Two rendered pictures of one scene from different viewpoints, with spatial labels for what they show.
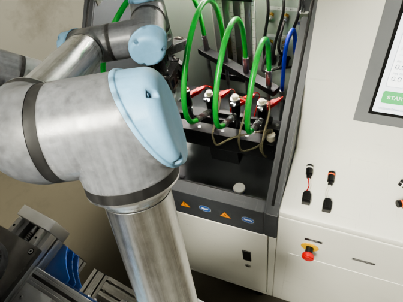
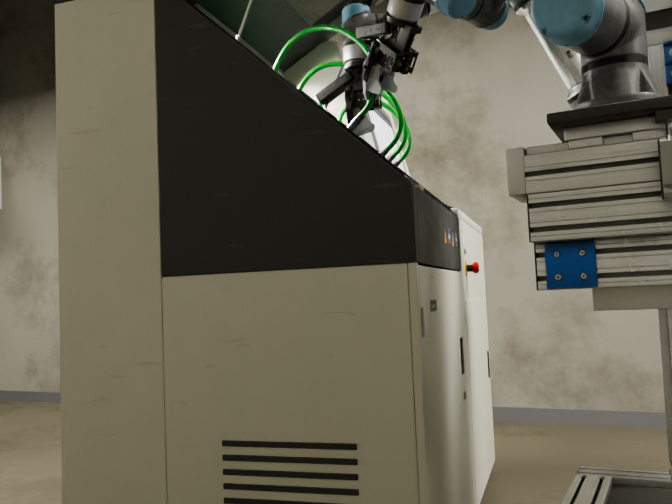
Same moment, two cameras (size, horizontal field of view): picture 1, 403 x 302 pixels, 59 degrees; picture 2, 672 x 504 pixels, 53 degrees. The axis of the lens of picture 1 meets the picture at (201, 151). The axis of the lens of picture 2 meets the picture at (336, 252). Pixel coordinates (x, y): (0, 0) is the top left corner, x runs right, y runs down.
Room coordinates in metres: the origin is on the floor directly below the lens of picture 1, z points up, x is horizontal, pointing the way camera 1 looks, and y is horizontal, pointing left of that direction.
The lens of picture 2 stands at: (1.22, 1.71, 0.73)
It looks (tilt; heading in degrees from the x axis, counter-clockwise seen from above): 4 degrees up; 257
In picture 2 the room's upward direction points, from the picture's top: 2 degrees counter-clockwise
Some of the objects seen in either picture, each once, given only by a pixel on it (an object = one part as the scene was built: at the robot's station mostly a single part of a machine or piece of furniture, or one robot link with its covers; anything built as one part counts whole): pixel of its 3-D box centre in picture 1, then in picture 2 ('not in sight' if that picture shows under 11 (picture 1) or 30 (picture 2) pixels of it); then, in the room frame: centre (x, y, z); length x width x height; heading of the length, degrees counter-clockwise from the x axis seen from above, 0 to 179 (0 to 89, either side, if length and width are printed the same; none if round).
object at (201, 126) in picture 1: (227, 137); not in sight; (0.74, -0.10, 0.91); 0.34 x 0.10 x 0.15; 59
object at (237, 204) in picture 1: (171, 193); (433, 235); (0.60, 0.13, 0.87); 0.62 x 0.04 x 0.16; 59
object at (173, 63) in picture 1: (163, 65); (361, 87); (0.74, 0.04, 1.27); 0.09 x 0.08 x 0.12; 149
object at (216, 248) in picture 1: (191, 245); (448, 408); (0.58, 0.14, 0.44); 0.65 x 0.02 x 0.68; 59
